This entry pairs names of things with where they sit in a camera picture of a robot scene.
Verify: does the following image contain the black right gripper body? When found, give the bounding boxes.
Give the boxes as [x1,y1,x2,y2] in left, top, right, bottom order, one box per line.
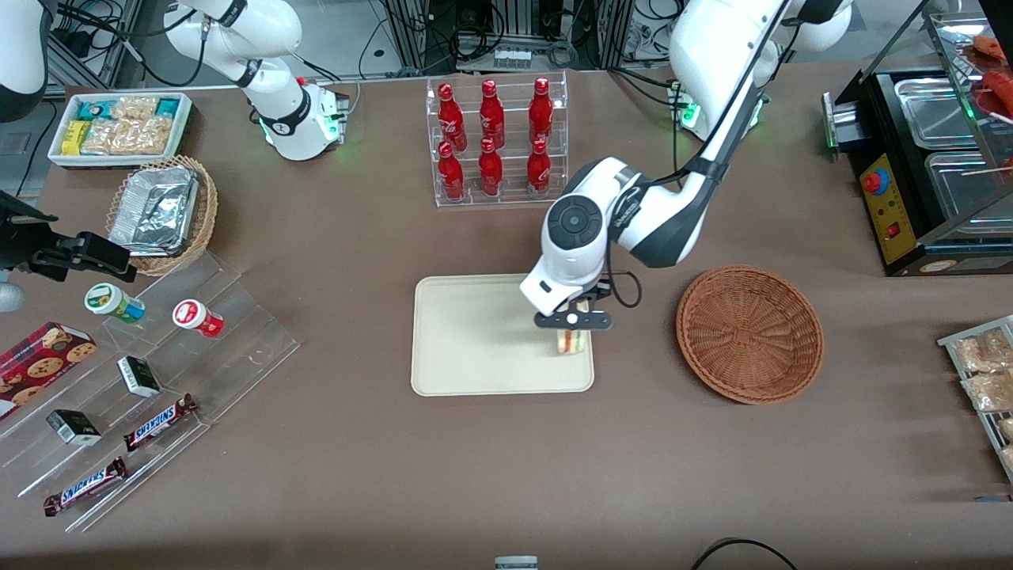
[0,190,59,275]

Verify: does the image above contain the cream rectangular tray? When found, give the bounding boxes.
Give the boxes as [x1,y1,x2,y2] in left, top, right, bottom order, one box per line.
[411,272,595,397]

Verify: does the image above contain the light wicker basket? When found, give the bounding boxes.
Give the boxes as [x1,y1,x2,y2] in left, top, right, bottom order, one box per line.
[105,154,219,277]

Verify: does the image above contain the round brown wicker basket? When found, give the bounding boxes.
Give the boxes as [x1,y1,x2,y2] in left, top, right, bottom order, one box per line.
[675,264,825,406]

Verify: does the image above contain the tray of packaged snacks right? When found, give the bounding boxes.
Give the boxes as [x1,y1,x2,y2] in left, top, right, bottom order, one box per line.
[938,315,1013,484]

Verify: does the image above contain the green yogurt cup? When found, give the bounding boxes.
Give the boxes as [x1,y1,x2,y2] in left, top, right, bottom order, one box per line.
[85,283,146,325]

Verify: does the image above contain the stacked foil containers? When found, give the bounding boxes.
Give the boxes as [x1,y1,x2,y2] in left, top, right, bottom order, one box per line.
[108,165,200,257]

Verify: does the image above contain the white plastic bin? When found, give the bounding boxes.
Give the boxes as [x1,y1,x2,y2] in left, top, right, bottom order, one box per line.
[47,92,193,169]

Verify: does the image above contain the red cookie box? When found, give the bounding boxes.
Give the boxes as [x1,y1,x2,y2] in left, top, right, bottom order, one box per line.
[0,321,97,422]

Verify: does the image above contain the clear acrylic bottle rack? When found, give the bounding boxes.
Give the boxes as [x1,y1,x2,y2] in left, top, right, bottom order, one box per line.
[426,70,569,208]

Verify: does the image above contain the red yogurt cup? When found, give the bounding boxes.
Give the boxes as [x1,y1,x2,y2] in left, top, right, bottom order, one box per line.
[173,299,225,339]

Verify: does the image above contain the red cola bottle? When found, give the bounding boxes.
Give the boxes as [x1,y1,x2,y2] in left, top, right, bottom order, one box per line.
[478,138,503,197]
[438,141,465,200]
[526,139,552,197]
[529,77,554,143]
[438,83,468,151]
[479,79,506,150]

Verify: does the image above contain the large clear cracker bag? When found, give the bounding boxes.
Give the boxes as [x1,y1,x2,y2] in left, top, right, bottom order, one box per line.
[82,117,173,156]

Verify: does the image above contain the small dark box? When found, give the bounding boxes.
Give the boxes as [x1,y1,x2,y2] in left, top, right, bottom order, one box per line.
[117,356,161,398]
[46,409,102,446]

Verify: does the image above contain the clear acrylic stepped display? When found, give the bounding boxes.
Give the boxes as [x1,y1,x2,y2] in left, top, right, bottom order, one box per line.
[0,252,302,533]

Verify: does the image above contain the Snickers chocolate bar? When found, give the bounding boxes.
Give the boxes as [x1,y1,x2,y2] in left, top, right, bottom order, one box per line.
[44,457,127,517]
[123,393,199,452]

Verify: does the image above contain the black food warmer machine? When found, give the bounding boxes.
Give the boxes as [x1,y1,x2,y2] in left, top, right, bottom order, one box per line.
[821,67,1013,276]

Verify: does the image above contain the steel warmer pan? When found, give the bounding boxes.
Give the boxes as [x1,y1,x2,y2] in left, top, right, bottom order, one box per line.
[894,78,982,149]
[924,150,1013,220]

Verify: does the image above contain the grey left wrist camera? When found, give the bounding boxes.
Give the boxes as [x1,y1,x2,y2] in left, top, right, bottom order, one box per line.
[534,310,614,332]

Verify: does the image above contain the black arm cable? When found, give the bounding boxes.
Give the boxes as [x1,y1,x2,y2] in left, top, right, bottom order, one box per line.
[603,269,643,310]

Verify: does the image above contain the black table cable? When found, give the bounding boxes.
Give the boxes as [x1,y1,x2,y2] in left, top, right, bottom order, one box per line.
[691,538,800,570]

